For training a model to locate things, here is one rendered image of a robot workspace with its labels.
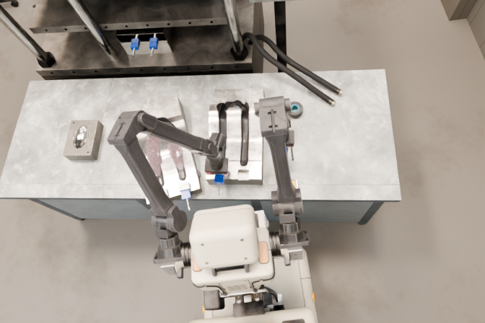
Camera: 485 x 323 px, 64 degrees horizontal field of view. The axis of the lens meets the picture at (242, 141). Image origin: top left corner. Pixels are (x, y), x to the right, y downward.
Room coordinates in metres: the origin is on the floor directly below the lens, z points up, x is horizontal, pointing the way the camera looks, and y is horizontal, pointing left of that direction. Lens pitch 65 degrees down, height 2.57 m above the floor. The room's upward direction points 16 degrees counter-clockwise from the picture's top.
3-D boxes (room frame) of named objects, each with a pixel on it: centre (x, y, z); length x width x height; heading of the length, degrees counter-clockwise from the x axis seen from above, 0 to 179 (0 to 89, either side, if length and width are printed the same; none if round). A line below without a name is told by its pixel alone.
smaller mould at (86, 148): (1.06, 0.79, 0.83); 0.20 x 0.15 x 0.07; 163
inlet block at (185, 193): (0.59, 0.32, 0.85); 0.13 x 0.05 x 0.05; 0
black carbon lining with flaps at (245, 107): (0.83, 0.03, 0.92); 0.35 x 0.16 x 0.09; 163
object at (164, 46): (1.76, 0.30, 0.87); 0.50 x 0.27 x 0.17; 163
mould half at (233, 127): (0.84, 0.02, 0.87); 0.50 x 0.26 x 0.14; 163
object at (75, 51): (1.85, 0.32, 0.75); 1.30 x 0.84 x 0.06; 73
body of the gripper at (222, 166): (0.64, 0.14, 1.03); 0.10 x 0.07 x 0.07; 73
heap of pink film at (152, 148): (0.86, 0.38, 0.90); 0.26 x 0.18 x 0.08; 0
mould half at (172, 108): (0.86, 0.38, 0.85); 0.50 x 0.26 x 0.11; 0
